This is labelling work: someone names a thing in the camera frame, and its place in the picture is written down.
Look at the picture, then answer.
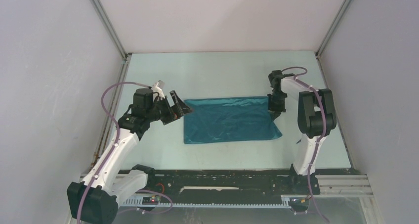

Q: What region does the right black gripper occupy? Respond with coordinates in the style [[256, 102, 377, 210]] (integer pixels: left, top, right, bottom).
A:
[[268, 91, 288, 121]]

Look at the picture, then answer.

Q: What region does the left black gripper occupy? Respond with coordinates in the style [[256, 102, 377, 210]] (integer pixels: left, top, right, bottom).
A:
[[146, 91, 193, 126]]

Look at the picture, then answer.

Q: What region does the teal satin napkin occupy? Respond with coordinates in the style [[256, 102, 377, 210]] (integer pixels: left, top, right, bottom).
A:
[[183, 96, 282, 144]]

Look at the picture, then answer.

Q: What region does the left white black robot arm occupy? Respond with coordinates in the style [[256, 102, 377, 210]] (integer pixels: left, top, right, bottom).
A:
[[67, 86, 192, 224]]

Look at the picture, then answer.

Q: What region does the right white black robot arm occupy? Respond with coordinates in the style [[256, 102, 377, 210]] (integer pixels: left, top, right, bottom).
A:
[[268, 70, 337, 193]]

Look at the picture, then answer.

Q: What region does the small black circuit board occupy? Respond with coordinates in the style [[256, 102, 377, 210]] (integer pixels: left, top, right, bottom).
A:
[[141, 197, 160, 205]]

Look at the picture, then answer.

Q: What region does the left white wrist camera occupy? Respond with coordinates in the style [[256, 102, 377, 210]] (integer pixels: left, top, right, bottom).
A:
[[150, 80, 165, 99]]

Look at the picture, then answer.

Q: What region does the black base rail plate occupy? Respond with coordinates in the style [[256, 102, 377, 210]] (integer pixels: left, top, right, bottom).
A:
[[145, 169, 320, 205]]

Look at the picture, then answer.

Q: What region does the grey slotted cable duct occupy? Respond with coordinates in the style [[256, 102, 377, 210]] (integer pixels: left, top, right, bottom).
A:
[[118, 196, 293, 209]]

